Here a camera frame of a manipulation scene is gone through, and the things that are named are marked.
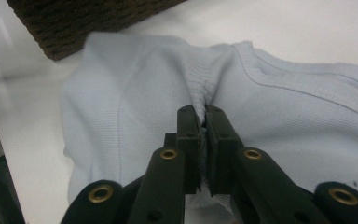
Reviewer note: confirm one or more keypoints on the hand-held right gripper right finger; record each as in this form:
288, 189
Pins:
254, 180

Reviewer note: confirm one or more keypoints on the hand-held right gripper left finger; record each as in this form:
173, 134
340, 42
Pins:
167, 174

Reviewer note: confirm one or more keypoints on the brown wicker basket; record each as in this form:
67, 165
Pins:
74, 25

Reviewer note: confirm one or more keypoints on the light blue tank top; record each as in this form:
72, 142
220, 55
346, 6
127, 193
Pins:
130, 102

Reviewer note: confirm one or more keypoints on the white table board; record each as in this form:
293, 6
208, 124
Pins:
28, 124

